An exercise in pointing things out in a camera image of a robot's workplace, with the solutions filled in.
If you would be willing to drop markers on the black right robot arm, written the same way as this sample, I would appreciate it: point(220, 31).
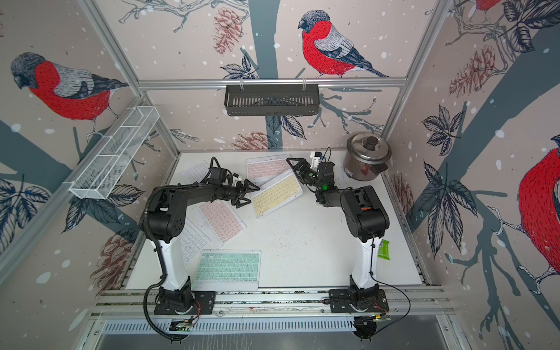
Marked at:
point(366, 219)

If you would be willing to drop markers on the aluminium frame rail base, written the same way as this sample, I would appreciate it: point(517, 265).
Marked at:
point(279, 302)

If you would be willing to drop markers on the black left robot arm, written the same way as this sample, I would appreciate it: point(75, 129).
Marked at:
point(164, 218)

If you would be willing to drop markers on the green keyboard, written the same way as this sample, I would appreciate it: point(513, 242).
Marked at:
point(228, 271)

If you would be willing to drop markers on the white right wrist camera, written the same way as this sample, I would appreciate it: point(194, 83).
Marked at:
point(316, 158)

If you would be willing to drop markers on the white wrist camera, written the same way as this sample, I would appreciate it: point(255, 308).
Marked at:
point(316, 158)
point(234, 179)

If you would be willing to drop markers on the white keyboard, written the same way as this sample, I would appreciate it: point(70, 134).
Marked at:
point(194, 173)
point(192, 242)

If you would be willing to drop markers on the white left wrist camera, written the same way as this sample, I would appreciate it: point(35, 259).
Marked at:
point(234, 179)

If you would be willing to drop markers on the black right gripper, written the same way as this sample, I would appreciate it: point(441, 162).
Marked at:
point(304, 164)

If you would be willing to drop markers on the steel rice cooker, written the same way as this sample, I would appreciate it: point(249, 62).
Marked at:
point(367, 157)

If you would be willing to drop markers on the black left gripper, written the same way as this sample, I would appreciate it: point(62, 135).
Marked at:
point(238, 202)

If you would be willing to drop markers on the black hanging wire basket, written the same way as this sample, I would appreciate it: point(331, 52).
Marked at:
point(272, 100)

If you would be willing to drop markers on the green small packet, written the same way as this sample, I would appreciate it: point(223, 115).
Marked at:
point(383, 252)

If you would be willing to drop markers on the white wire mesh basket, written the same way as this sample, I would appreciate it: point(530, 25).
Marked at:
point(101, 175)

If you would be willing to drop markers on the pink keyboard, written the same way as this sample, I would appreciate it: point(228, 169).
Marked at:
point(219, 222)
point(263, 169)

